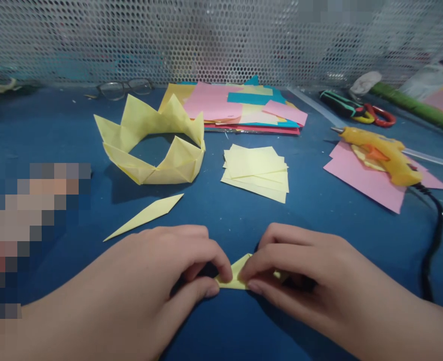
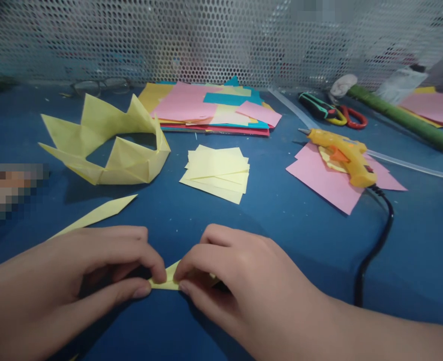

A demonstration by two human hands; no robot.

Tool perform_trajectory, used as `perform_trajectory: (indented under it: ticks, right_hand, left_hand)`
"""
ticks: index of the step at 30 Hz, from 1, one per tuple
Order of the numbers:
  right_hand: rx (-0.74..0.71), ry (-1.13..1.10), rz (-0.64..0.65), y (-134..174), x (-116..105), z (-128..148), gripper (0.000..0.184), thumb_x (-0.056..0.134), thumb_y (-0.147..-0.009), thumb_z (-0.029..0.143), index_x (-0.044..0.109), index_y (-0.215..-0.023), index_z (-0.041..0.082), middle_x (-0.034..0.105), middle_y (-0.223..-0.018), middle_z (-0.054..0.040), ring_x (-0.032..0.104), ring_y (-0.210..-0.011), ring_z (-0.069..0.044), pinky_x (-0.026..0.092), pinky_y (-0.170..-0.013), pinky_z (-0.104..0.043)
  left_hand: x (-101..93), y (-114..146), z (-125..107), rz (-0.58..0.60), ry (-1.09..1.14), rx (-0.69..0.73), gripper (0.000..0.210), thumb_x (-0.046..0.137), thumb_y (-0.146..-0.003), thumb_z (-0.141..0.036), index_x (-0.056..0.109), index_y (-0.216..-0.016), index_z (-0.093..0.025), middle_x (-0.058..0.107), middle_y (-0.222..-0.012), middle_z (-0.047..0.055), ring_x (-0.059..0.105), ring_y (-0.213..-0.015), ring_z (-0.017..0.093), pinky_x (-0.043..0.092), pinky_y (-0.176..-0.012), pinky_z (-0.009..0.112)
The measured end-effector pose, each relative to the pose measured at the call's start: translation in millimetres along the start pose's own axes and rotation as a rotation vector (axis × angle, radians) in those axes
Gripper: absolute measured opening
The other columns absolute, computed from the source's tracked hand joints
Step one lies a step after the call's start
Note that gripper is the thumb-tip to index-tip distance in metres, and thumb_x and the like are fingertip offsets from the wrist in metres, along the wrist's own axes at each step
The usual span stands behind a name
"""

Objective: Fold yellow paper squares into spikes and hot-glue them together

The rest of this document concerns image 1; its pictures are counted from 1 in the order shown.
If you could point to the person's right middle finger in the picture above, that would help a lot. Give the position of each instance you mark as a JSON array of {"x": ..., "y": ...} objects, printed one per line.
[{"x": 285, "y": 233}]

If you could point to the green paper roll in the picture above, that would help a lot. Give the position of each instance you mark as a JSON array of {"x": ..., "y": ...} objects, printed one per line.
[{"x": 420, "y": 109}]

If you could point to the black and green tool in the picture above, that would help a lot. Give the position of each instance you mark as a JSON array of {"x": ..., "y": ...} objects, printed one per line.
[{"x": 338, "y": 100}]

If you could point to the person's left middle finger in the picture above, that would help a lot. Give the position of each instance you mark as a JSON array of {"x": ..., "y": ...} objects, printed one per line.
[{"x": 193, "y": 232}]

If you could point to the person's right index finger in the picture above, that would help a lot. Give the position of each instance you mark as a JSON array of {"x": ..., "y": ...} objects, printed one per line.
[{"x": 266, "y": 259}]

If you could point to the stack of coloured paper sheets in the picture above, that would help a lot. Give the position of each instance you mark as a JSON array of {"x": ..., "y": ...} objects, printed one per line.
[{"x": 221, "y": 105}]

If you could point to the clear glue stick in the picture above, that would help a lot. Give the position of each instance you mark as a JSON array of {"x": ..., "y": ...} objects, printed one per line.
[{"x": 435, "y": 159}]

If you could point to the white crumpled cloth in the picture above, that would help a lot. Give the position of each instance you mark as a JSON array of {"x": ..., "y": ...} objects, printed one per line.
[{"x": 365, "y": 83}]

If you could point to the yellow hot glue gun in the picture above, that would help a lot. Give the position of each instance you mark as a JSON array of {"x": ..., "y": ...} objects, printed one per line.
[{"x": 387, "y": 150}]

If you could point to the person's right thumb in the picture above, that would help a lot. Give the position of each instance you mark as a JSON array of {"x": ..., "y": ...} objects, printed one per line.
[{"x": 274, "y": 290}]

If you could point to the person's right hand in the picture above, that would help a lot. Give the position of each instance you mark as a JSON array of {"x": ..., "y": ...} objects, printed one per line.
[{"x": 319, "y": 274}]

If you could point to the long pointed yellow paper fold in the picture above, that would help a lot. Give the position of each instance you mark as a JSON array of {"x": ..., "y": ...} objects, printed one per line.
[{"x": 146, "y": 216}]

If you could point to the pile of yellow paper squares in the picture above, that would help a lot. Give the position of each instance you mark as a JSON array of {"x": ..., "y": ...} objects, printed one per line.
[{"x": 255, "y": 169}]

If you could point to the person's left index finger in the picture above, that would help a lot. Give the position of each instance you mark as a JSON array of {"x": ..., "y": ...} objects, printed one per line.
[{"x": 210, "y": 261}]

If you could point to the yellow paper crown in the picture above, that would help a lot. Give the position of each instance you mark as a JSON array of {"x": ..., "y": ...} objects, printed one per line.
[{"x": 149, "y": 124}]

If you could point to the person's left hand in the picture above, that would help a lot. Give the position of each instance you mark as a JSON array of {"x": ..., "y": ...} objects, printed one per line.
[{"x": 146, "y": 285}]

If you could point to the small yellow paper piece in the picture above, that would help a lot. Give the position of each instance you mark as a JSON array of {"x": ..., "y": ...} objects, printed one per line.
[{"x": 237, "y": 274}]

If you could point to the white perforated mesh screen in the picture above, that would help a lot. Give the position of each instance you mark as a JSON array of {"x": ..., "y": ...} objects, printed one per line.
[{"x": 206, "y": 41}]

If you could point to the person's left thumb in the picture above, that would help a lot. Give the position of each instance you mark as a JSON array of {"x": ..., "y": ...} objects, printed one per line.
[{"x": 200, "y": 289}]

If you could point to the dark-framed eyeglasses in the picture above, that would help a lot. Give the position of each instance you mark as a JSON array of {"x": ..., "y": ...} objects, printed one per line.
[{"x": 112, "y": 90}]

